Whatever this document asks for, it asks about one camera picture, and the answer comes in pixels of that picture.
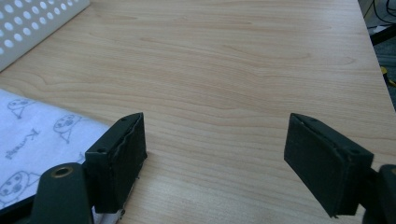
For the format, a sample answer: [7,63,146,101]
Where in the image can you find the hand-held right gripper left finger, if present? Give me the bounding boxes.
[84,112,149,215]

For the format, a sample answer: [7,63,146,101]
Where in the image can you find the white printed cloth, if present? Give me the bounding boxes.
[0,89,125,224]

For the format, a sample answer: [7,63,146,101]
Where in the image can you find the black cables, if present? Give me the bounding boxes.
[362,0,396,31]

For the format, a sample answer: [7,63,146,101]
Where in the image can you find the yellow and black tool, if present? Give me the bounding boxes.
[380,65,396,88]

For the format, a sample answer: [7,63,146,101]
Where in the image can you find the black metal stand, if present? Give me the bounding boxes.
[369,23,396,47]

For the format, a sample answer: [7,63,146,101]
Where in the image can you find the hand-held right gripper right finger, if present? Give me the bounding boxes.
[283,112,375,218]

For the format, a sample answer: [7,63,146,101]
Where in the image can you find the white perforated basket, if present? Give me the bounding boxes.
[0,0,92,73]

